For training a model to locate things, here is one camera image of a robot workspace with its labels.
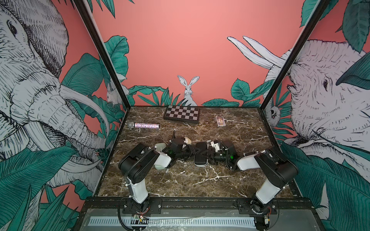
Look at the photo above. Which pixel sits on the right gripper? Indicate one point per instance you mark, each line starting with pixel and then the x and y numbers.
pixel 211 154

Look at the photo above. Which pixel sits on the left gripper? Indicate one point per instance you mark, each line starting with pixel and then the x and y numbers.
pixel 190 151

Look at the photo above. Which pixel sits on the grey umbrella case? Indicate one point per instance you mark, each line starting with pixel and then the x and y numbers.
pixel 163 160
pixel 201 154

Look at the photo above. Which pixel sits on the white umbrella case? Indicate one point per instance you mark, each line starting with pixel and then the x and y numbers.
pixel 187 141

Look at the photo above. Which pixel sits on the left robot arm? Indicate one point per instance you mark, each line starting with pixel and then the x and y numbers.
pixel 136 165

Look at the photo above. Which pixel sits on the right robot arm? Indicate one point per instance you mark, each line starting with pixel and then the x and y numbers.
pixel 279 171

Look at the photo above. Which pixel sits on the playing card box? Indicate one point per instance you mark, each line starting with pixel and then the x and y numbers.
pixel 220 121

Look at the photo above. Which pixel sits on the folding chessboard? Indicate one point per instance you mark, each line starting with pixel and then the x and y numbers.
pixel 186 114

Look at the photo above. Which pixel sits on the glitter purple microphone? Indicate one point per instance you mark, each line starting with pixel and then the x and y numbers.
pixel 138 125

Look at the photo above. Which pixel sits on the white slotted cable duct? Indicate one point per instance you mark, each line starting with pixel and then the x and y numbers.
pixel 244 222

